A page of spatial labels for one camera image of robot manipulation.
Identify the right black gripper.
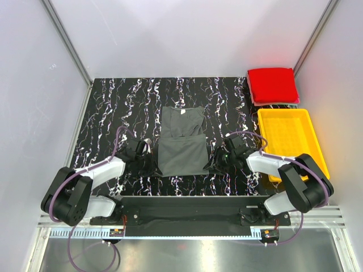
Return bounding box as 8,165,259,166
204,147,235,177

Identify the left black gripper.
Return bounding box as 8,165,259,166
135,151,162,178

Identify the grey t-shirt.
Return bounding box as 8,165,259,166
158,107,209,177

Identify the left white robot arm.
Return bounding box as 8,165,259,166
40,139,162,227

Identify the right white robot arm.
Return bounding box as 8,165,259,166
204,136,334,225

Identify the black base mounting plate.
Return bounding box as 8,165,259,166
90,196,291,232

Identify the yellow plastic bin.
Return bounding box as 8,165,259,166
258,109,330,179

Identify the folded red t-shirt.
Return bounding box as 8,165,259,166
247,67,299,103

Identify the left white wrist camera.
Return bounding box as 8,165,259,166
143,138,153,154

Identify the white slotted cable duct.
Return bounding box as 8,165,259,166
50,227,261,240

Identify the aluminium rail profile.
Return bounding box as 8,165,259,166
37,205,345,228

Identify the right aluminium frame post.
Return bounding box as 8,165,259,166
293,0,340,78

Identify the aluminium frame post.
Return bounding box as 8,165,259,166
40,0,93,88
293,0,340,78

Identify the left aluminium frame post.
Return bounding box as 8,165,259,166
40,0,93,88

